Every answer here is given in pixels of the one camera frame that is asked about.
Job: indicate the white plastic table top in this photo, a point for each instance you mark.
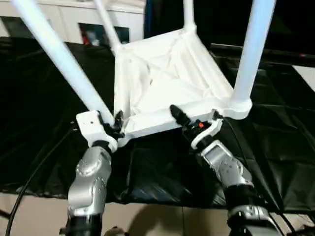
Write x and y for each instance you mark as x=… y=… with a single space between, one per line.
x=172 y=73

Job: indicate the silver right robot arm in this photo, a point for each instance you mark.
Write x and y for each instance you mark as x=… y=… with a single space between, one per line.
x=226 y=167

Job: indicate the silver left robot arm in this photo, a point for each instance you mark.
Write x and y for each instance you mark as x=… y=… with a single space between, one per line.
x=91 y=172

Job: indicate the black table mat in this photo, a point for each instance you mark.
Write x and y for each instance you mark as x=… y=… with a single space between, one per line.
x=37 y=98

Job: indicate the blue curtain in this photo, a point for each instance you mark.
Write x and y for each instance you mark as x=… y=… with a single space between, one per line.
x=147 y=17

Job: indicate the white glass-door cabinet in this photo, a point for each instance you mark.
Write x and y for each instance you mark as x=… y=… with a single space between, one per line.
x=49 y=14

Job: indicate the white flat board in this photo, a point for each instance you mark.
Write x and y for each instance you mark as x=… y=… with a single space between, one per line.
x=306 y=75

